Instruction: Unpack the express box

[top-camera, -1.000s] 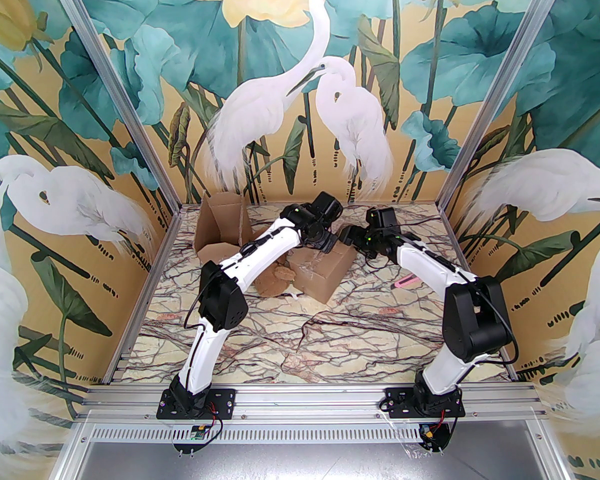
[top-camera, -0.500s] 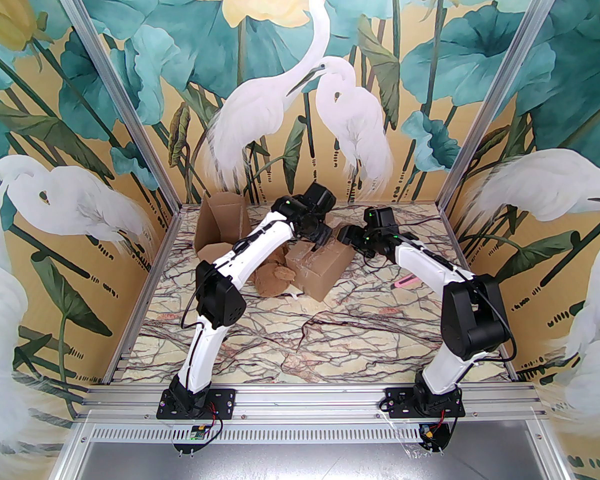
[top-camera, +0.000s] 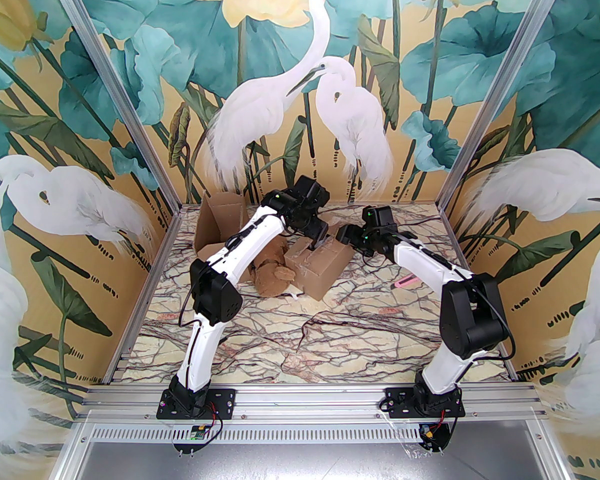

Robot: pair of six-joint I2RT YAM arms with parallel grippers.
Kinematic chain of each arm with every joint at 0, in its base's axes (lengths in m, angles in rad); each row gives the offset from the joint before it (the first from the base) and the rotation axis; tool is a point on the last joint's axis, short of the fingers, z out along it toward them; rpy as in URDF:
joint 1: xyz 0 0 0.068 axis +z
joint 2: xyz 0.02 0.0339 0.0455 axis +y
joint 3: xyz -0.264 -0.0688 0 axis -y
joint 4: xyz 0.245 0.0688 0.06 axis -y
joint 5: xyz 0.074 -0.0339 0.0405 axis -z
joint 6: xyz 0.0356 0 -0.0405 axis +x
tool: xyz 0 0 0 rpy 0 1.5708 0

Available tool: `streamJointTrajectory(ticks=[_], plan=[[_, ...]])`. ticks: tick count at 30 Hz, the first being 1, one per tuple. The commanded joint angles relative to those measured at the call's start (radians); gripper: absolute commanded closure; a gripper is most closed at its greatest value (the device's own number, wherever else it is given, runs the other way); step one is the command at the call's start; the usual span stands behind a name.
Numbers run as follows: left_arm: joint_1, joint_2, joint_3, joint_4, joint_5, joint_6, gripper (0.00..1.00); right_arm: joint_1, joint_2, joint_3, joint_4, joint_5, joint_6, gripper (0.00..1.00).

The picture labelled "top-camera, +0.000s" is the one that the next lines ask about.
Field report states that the short taped cardboard box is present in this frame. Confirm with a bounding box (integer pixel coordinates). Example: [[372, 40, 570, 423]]
[[285, 222, 354, 301]]

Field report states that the brown plush toy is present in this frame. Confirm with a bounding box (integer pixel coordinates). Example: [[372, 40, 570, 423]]
[[249, 240, 298, 300]]

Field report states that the long taped cardboard box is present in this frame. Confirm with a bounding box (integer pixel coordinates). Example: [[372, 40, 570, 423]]
[[195, 193, 249, 255]]

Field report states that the perforated metal tray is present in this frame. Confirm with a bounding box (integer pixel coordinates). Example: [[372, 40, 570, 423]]
[[55, 420, 573, 480]]

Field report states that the aluminium side rail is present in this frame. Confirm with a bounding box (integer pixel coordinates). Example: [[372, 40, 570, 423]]
[[102, 205, 185, 385], [436, 205, 520, 383]]

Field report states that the aluminium cross rail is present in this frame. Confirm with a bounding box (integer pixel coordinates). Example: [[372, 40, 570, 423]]
[[77, 385, 543, 425]]

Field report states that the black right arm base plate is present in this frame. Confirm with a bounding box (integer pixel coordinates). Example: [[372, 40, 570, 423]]
[[380, 387, 467, 419]]

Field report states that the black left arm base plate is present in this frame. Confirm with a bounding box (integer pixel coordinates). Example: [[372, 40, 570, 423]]
[[156, 387, 237, 421]]

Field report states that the aluminium corner post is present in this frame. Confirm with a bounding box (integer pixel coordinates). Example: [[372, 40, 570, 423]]
[[45, 0, 183, 210], [436, 0, 574, 211]]

